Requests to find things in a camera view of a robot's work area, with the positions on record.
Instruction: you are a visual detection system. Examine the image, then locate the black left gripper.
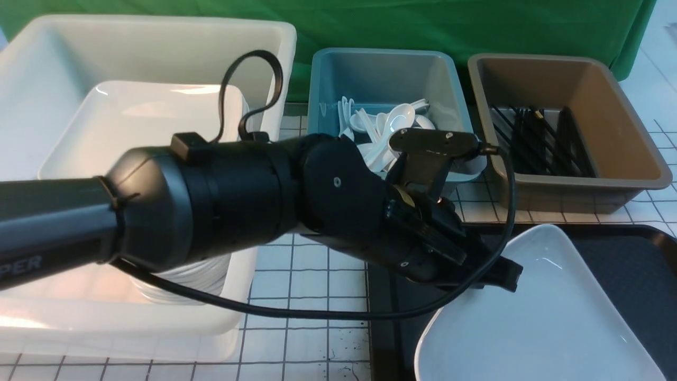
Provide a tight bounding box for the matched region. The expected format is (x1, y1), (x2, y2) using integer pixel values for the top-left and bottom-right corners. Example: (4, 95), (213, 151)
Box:
(365, 185), (523, 293)

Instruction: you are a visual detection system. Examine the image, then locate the white square rice plate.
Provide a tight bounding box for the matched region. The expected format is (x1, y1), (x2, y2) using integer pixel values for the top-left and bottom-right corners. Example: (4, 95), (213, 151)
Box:
(414, 224), (665, 380)

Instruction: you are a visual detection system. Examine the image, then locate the white soup spoon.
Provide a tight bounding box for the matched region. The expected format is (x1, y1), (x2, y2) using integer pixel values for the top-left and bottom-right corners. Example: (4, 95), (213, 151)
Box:
(364, 104), (416, 167)

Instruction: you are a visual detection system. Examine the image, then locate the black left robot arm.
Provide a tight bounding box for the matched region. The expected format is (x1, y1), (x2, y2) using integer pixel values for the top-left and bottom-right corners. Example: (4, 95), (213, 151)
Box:
(2, 128), (523, 292)

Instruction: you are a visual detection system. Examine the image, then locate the bundle of black chopsticks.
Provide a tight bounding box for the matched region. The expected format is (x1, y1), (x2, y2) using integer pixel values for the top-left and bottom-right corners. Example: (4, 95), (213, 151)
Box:
(490, 105), (599, 178)

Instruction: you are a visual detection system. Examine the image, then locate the black serving tray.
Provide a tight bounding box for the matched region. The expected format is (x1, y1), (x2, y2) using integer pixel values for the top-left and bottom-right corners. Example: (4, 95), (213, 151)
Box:
(370, 223), (676, 380)

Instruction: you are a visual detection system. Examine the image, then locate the brown plastic bin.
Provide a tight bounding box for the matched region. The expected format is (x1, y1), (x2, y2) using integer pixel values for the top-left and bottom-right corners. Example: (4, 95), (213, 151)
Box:
(468, 53), (672, 214)

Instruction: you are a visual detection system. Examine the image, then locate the pile of white spoons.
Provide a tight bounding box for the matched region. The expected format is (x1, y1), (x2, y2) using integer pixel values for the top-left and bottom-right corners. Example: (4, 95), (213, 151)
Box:
(336, 97), (436, 173)

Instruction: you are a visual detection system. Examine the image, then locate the teal plastic bin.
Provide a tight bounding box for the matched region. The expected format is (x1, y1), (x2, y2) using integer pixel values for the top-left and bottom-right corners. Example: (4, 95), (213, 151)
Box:
(306, 48), (483, 207)

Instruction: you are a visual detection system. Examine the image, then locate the green cloth backdrop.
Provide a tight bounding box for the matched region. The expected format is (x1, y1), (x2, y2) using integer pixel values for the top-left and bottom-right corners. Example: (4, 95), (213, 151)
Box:
(1, 1), (655, 102)

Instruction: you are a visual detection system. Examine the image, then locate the stack of white bowls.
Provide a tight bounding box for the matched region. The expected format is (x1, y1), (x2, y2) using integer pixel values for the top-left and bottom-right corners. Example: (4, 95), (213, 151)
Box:
(130, 254), (232, 305)

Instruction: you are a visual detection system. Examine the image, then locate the stack of white square plates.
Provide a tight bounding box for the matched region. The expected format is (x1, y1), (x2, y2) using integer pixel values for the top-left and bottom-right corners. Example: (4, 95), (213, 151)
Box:
(37, 80), (220, 180)

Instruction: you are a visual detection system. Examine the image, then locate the large white plastic bin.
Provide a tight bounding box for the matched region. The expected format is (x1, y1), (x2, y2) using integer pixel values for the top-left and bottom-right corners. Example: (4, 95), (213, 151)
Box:
(1, 15), (297, 362)

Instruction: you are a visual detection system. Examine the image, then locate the black cable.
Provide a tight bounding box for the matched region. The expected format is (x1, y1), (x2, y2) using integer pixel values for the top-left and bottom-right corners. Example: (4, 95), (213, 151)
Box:
(108, 49), (516, 322)

